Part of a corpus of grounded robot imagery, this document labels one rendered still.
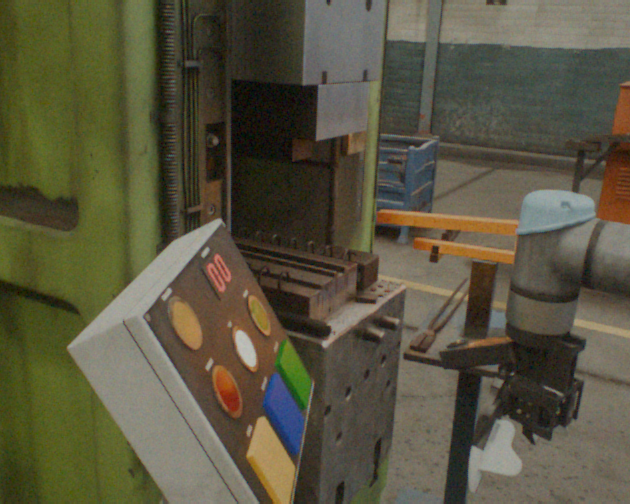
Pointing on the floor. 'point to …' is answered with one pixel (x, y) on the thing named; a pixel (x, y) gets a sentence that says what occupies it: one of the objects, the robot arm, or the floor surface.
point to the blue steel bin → (406, 176)
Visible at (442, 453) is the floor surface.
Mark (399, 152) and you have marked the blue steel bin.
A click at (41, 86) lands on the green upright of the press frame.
